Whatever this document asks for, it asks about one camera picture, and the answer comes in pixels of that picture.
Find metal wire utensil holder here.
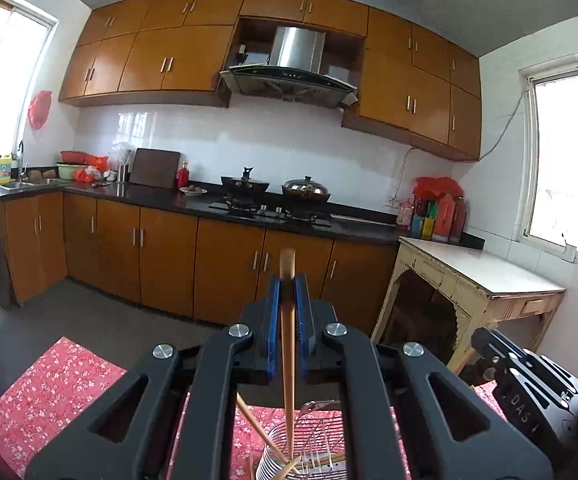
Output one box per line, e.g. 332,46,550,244
251,399,350,480

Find dark red jug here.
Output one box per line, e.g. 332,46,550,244
450,197,468,243

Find dark wooden cutting board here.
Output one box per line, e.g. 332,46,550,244
130,148,181,190

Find steel range hood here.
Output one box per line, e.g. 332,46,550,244
219,26,359,110

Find green basin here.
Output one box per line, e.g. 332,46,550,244
57,162,90,181

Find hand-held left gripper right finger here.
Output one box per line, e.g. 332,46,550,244
293,275,554,480

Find short wall cable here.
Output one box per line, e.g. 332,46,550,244
391,147,420,201

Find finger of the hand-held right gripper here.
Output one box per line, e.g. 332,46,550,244
471,327,530,376

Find red floral tablecloth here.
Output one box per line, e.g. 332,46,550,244
0,336,512,480

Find wooden chopstick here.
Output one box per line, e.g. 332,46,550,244
278,248,297,468
235,392,302,476
269,452,347,480

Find red bag over bottles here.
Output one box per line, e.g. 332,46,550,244
413,176,464,201

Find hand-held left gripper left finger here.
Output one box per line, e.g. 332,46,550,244
24,276,284,480

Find wok with metal lid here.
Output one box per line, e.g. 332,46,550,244
281,176,331,204

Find large sliding window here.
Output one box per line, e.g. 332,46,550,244
519,57,578,271

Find long wall cable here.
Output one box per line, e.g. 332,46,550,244
479,87,530,161

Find wooden wall cabinets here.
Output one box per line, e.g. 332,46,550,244
58,0,483,162

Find red sauce bottle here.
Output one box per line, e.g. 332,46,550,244
433,196,452,241

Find pink bottle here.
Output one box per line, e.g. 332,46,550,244
397,197,415,231

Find red bag on wall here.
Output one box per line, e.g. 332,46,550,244
28,90,53,131

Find crumpled red plastic bag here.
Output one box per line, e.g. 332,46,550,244
75,156,110,183

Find black wok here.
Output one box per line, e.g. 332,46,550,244
220,166,271,200

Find cream wooden side table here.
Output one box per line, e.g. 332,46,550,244
371,236,567,376

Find wooden base cabinets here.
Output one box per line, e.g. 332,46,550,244
0,191,401,336

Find black kitchen countertop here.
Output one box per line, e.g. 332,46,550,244
0,180,486,251

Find black gas stove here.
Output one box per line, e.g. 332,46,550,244
208,201,334,228

